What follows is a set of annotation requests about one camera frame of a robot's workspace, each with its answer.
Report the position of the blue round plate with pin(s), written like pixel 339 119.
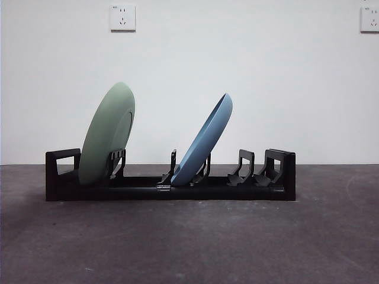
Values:
pixel 207 139

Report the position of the green round plate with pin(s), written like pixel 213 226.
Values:
pixel 106 133

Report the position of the black plastic plate rack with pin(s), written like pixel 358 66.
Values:
pixel 53 183

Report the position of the white wall socket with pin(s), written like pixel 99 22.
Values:
pixel 370 19
pixel 122 17

